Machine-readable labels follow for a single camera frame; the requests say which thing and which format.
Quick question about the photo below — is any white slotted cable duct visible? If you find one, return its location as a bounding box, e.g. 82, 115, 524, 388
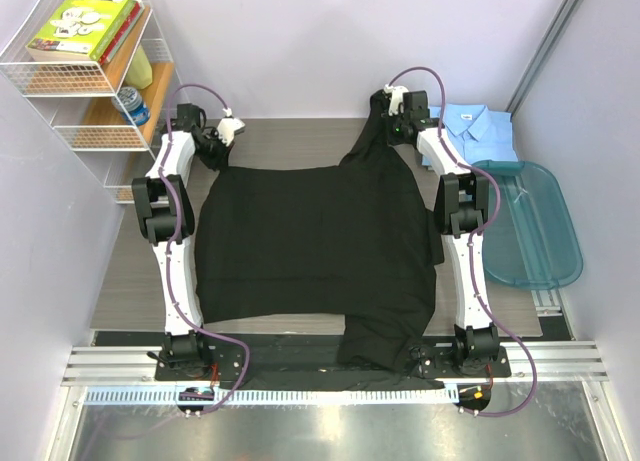
84, 385, 459, 407

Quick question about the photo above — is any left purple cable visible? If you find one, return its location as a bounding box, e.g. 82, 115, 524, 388
154, 83, 251, 413

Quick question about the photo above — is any red cover book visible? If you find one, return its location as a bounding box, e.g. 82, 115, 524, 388
99, 0, 144, 65

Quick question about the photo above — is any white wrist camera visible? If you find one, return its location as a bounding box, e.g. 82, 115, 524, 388
383, 84, 408, 117
216, 108, 246, 147

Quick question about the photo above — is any green cover book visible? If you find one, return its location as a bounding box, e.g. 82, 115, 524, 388
25, 0, 136, 62

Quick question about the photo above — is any teal plastic tray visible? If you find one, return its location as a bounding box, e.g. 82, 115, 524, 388
475, 160, 584, 291

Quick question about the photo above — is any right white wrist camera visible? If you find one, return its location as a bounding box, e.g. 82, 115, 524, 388
383, 84, 408, 117

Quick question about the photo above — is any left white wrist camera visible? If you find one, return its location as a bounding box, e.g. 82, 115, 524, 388
216, 108, 246, 147

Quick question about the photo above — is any yellow green bottle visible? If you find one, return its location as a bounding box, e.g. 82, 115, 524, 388
124, 45, 153, 90

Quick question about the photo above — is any blue lidded jar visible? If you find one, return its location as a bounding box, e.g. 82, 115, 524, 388
111, 86, 150, 126

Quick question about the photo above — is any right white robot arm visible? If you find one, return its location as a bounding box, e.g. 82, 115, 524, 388
383, 84, 500, 376

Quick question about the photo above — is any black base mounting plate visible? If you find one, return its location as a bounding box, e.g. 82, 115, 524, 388
154, 330, 514, 393

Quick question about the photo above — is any black long sleeve shirt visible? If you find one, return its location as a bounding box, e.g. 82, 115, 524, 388
195, 92, 445, 372

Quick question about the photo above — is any aluminium frame rail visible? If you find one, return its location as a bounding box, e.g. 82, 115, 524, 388
62, 341, 608, 386

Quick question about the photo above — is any grey aluminium wall post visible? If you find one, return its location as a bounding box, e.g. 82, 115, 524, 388
506, 0, 584, 116

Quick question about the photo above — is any white wire shelf rack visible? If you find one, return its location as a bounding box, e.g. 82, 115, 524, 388
1, 0, 180, 204

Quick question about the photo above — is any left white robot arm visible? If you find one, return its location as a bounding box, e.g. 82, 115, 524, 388
131, 103, 226, 380

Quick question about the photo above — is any folded light blue shirt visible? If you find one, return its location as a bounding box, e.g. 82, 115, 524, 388
443, 104, 518, 165

